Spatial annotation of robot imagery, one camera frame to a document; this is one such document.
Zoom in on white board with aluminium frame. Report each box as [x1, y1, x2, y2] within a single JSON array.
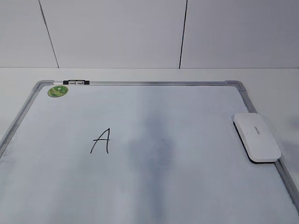
[[0, 80, 299, 224]]

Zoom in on white board eraser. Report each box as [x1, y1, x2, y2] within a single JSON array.
[[233, 112, 282, 163]]

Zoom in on round green magnet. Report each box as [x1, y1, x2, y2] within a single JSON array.
[[48, 85, 68, 98]]

